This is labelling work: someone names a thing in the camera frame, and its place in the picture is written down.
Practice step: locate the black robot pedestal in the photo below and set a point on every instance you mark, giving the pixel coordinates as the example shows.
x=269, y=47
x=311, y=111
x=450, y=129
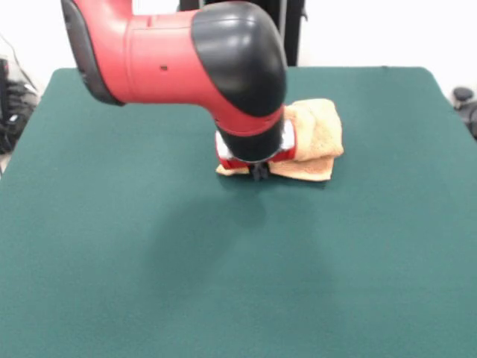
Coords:
x=292, y=33

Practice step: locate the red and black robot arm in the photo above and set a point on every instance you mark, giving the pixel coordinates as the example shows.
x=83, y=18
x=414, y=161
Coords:
x=167, y=56

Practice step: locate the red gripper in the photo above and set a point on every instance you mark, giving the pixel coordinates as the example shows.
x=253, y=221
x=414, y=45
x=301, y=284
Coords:
x=292, y=153

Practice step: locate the dark green tablecloth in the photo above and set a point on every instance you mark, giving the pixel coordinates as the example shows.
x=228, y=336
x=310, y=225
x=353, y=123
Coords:
x=149, y=261

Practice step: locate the tan terry towel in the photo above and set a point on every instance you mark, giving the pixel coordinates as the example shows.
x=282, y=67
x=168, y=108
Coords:
x=320, y=130

